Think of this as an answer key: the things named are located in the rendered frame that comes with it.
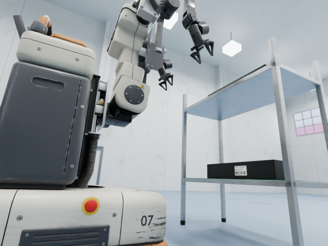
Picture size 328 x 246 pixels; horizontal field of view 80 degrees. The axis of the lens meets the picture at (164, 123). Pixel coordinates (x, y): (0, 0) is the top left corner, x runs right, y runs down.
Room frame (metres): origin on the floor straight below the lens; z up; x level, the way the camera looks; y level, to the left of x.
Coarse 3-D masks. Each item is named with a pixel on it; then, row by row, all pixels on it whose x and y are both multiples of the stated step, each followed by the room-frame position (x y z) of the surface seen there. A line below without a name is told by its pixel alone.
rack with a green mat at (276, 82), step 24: (264, 72) 0.95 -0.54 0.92; (288, 72) 0.94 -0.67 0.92; (312, 72) 1.09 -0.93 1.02; (216, 96) 1.30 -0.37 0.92; (240, 96) 1.28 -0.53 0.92; (264, 96) 1.26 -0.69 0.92; (288, 96) 1.24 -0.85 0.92; (288, 144) 0.88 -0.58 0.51; (288, 168) 0.88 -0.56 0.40; (288, 192) 0.89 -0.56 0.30
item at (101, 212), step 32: (0, 192) 0.57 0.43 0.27; (32, 192) 0.60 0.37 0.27; (64, 192) 0.64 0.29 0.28; (96, 192) 0.68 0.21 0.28; (128, 192) 0.73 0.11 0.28; (0, 224) 0.55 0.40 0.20; (32, 224) 0.58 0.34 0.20; (64, 224) 0.62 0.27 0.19; (96, 224) 0.66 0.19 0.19; (128, 224) 0.70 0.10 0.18; (160, 224) 0.75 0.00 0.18
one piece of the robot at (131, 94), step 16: (128, 16) 0.84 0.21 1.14; (128, 32) 0.90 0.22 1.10; (144, 32) 0.89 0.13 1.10; (112, 48) 0.94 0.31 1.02; (128, 48) 0.91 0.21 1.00; (128, 64) 0.88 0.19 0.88; (128, 80) 0.88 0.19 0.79; (112, 96) 0.99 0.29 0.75; (128, 96) 0.88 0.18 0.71; (144, 96) 0.92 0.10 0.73
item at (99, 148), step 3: (99, 147) 3.10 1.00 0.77; (102, 147) 3.09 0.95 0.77; (99, 150) 3.46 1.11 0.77; (102, 150) 3.09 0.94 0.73; (102, 153) 3.10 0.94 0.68; (99, 162) 3.09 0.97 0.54; (99, 165) 3.09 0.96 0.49; (99, 168) 3.09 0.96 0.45; (99, 171) 3.09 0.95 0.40; (99, 174) 3.09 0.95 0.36; (99, 177) 3.09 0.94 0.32; (99, 180) 3.10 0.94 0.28; (96, 183) 3.09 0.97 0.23
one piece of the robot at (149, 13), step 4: (140, 0) 0.79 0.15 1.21; (144, 0) 0.76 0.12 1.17; (148, 0) 0.77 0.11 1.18; (140, 4) 0.75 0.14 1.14; (144, 4) 0.77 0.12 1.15; (148, 4) 0.77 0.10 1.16; (140, 8) 0.76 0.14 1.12; (144, 8) 0.76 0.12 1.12; (148, 8) 0.78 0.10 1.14; (152, 8) 0.78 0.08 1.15; (140, 12) 0.78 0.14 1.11; (144, 12) 0.77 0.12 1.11; (148, 12) 0.77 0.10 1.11; (152, 12) 0.78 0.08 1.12; (140, 16) 0.80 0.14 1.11; (144, 16) 0.80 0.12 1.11; (148, 16) 0.79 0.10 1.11; (152, 16) 0.79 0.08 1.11; (156, 16) 0.79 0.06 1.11; (148, 20) 0.82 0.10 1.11; (152, 20) 0.82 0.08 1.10
